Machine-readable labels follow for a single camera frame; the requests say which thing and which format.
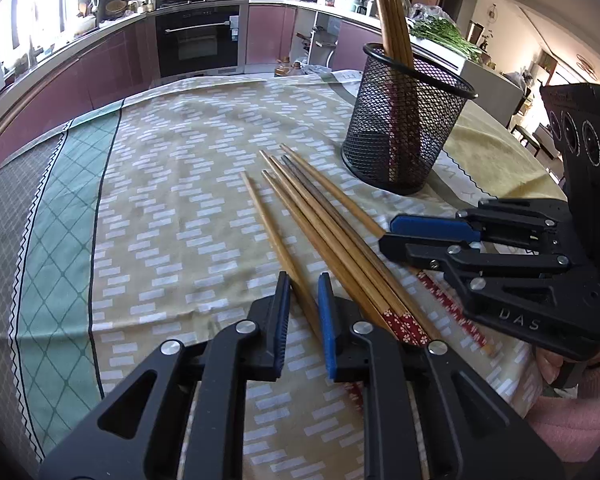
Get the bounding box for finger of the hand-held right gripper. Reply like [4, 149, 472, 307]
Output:
[390, 198, 573, 256]
[378, 232, 600, 361]

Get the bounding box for yellow cloth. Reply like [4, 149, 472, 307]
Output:
[325, 67, 570, 211]

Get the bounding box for bunch of wooden chopsticks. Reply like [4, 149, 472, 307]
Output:
[367, 0, 423, 183]

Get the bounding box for pile of wooden chopsticks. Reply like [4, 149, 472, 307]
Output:
[259, 143, 496, 358]

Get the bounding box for person's right hand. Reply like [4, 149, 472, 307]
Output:
[534, 346, 563, 386]

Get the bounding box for pink base cabinets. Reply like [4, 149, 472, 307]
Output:
[0, 10, 158, 176]
[245, 2, 381, 73]

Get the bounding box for patterned green beige tablecloth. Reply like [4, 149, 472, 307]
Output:
[0, 72, 546, 480]

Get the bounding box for black built-in oven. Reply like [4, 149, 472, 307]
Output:
[155, 4, 245, 78]

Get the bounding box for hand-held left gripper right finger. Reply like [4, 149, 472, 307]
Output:
[317, 272, 566, 480]

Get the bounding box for bunch of green vegetables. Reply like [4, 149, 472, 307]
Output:
[410, 15, 483, 63]

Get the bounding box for wooden chopstick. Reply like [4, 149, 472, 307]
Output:
[240, 171, 366, 408]

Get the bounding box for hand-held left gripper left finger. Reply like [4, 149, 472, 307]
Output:
[39, 271, 293, 480]

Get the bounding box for clear plastic bag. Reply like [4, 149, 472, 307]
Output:
[411, 2, 456, 23]

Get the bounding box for black mesh utensil holder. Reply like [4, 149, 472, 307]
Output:
[341, 42, 479, 196]

